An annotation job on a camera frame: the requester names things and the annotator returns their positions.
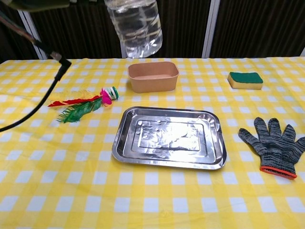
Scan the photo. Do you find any transparent plastic water bottle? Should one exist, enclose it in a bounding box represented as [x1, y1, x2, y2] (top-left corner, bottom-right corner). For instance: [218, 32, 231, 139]
[104, 0, 164, 59]

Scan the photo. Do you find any colourful feather shuttlecock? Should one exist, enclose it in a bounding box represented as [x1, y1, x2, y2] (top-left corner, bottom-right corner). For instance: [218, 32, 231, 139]
[47, 86, 119, 124]

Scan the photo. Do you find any brown paper box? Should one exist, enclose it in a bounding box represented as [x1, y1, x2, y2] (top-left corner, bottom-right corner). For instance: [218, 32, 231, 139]
[127, 61, 180, 94]

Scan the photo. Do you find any grey knitted work glove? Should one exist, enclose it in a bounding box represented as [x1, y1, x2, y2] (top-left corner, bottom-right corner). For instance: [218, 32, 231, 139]
[239, 116, 305, 180]

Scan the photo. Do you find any yellow white checkered tablecloth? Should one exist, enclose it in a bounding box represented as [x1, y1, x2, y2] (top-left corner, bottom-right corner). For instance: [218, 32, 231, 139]
[0, 56, 305, 229]

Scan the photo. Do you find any yellow sponge with green pad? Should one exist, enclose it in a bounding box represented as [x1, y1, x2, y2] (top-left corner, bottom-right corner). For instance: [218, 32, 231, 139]
[227, 72, 264, 90]

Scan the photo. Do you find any rectangular metal tray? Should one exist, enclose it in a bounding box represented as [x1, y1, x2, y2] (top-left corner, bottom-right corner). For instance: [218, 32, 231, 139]
[112, 106, 227, 171]

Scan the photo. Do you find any black cable with angled plug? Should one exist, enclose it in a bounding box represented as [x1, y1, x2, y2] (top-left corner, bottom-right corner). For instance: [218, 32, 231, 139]
[0, 14, 72, 133]

